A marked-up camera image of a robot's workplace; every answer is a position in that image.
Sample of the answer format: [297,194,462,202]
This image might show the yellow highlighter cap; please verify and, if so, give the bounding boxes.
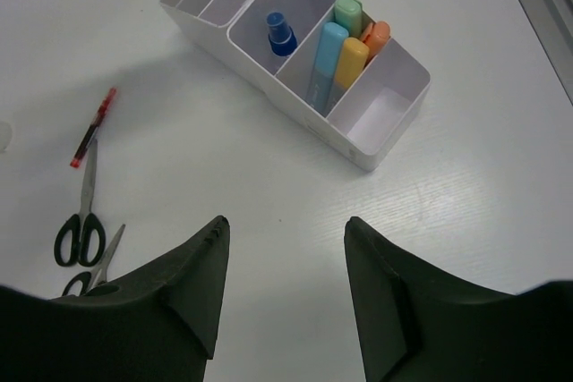
[334,38,370,90]

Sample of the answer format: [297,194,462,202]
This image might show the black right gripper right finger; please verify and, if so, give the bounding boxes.
[344,217,572,381]

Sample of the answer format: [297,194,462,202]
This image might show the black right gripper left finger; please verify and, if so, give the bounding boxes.
[1,216,230,381]

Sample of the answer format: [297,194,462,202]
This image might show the small black scissors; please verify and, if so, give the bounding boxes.
[62,224,126,296]

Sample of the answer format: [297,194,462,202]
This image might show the white organizer box right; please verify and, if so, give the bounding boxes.
[227,0,431,171]

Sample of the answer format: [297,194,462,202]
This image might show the clear tape roll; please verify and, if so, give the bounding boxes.
[0,121,13,153]

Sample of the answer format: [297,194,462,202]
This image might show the large black scissors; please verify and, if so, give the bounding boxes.
[54,139,107,267]

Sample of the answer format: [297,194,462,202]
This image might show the blue spray bottle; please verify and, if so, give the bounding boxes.
[266,12,298,57]

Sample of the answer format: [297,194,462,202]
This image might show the orange highlighter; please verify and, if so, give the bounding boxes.
[360,21,390,63]

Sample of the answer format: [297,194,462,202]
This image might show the green highlighter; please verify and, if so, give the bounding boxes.
[334,0,363,38]

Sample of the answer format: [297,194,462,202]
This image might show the red pen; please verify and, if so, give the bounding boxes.
[70,87,119,168]

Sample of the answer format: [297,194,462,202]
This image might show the blue highlighter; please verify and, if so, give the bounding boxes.
[305,21,349,115]

